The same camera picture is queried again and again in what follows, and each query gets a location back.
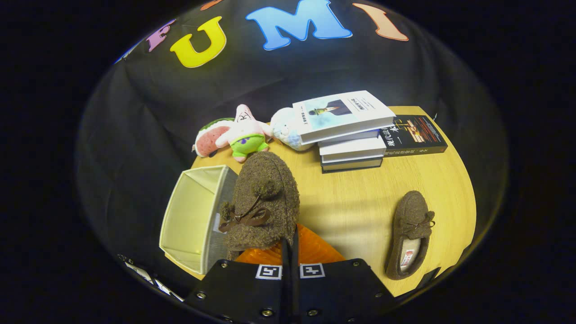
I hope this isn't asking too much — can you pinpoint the pink starfish plush toy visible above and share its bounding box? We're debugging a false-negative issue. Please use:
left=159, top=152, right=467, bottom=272
left=215, top=104, right=273, bottom=163

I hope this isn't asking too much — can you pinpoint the black paperback book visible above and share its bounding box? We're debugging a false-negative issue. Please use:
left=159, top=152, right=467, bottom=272
left=380, top=115, right=449, bottom=158

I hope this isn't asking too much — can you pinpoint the thin grey book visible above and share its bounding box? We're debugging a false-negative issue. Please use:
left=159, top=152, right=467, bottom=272
left=317, top=129, right=381, bottom=147

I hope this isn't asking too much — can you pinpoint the white portrait cover book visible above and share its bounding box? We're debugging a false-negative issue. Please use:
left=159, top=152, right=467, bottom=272
left=292, top=90, right=396, bottom=145

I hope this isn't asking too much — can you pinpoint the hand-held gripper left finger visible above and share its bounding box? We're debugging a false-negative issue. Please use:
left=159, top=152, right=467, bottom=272
left=185, top=238, right=292, bottom=324

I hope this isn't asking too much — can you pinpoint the brown fuzzy shoe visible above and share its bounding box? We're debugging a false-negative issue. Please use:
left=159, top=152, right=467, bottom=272
left=219, top=151, right=301, bottom=261
left=385, top=190, right=436, bottom=280

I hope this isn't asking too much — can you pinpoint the white blue cloud plush toy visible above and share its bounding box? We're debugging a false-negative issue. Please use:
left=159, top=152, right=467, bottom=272
left=270, top=107, right=316, bottom=152

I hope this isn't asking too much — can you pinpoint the dark cover book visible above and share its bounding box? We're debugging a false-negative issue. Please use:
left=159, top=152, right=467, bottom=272
left=321, top=155, right=383, bottom=174

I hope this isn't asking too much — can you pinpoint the watermelon slice plush toy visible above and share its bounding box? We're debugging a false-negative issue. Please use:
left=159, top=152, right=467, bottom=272
left=193, top=118, right=235, bottom=158

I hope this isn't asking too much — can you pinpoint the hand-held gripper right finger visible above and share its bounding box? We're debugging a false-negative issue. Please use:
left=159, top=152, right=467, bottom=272
left=292, top=224, right=399, bottom=324

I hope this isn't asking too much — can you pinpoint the thick white book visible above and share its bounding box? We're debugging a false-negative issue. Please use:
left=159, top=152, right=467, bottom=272
left=319, top=136, right=387, bottom=164

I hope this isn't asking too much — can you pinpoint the grey fabric storage box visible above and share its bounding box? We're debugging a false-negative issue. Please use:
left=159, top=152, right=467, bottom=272
left=159, top=165, right=239, bottom=275

